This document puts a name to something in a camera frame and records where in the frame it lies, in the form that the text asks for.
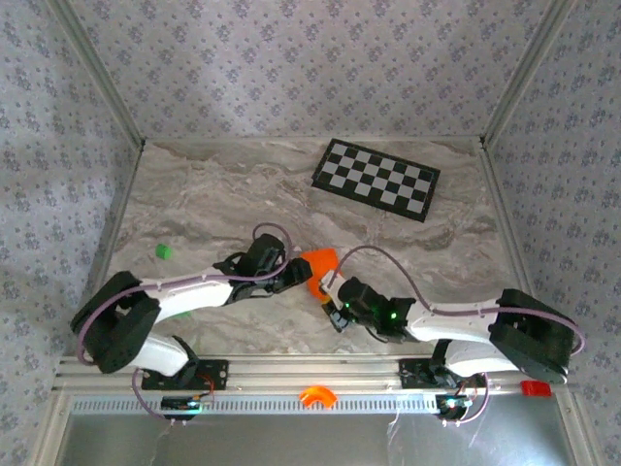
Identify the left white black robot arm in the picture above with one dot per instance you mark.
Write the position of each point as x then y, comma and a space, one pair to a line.
121, 325

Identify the aluminium frame post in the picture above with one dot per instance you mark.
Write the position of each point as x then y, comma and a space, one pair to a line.
97, 68
529, 68

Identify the orange paper sheet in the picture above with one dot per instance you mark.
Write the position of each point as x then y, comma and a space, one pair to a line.
320, 264

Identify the floral patterned cloth panel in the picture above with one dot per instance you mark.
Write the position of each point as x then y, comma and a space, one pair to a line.
39, 194
582, 194
310, 68

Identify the small green cube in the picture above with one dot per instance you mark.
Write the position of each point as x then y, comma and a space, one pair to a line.
163, 251

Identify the black white checkerboard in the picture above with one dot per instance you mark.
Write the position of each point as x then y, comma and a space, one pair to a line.
376, 179

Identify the silver metal sheet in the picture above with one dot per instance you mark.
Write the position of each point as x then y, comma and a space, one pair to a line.
310, 442

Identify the aluminium table side rail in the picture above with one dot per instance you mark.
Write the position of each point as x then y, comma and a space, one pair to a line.
121, 204
495, 194

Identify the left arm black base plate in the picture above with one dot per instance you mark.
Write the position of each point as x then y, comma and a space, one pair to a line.
218, 374

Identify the wide aluminium mounting rail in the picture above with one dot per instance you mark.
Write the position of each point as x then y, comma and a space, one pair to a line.
310, 371

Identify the red plastic block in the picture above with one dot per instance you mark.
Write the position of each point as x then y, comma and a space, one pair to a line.
536, 388

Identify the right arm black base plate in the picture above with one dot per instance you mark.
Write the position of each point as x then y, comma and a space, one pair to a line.
410, 374

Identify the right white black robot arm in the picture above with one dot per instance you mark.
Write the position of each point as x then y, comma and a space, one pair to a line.
529, 335

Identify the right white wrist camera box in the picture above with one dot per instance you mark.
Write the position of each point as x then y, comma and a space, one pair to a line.
332, 281

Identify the orange curved plastic piece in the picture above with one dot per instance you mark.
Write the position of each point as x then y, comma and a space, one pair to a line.
317, 394

